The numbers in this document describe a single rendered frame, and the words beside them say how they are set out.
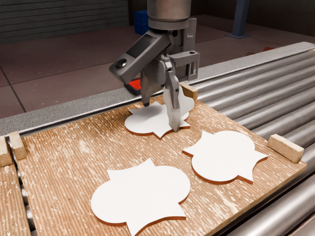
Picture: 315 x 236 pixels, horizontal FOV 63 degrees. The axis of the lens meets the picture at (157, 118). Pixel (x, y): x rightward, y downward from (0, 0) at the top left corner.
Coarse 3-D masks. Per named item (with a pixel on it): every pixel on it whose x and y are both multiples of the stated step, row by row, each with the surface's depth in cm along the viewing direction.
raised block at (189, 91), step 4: (180, 84) 64; (184, 84) 64; (184, 88) 63; (188, 88) 62; (192, 88) 62; (184, 92) 64; (188, 92) 62; (192, 92) 61; (196, 92) 61; (188, 96) 63; (192, 96) 61; (196, 96) 62
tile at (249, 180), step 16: (208, 144) 46; (224, 144) 46; (240, 144) 46; (192, 160) 43; (208, 160) 43; (224, 160) 43; (240, 160) 43; (256, 160) 43; (208, 176) 39; (224, 176) 39; (240, 176) 40
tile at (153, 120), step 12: (144, 108) 57; (156, 108) 57; (132, 120) 53; (144, 120) 53; (156, 120) 53; (168, 120) 53; (180, 120) 53; (132, 132) 50; (144, 132) 49; (156, 132) 49; (168, 132) 50
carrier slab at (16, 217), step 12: (12, 156) 45; (0, 168) 42; (12, 168) 42; (0, 180) 40; (12, 180) 40; (0, 192) 38; (12, 192) 38; (0, 204) 36; (12, 204) 36; (0, 216) 34; (12, 216) 34; (24, 216) 34; (0, 228) 33; (12, 228) 33; (24, 228) 33
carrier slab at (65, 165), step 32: (160, 96) 64; (64, 128) 52; (96, 128) 52; (192, 128) 52; (224, 128) 52; (32, 160) 44; (64, 160) 44; (96, 160) 44; (128, 160) 44; (160, 160) 44; (288, 160) 44; (32, 192) 38; (64, 192) 38; (192, 192) 38; (224, 192) 38; (256, 192) 38; (64, 224) 33; (96, 224) 33; (160, 224) 33; (192, 224) 33; (224, 224) 34
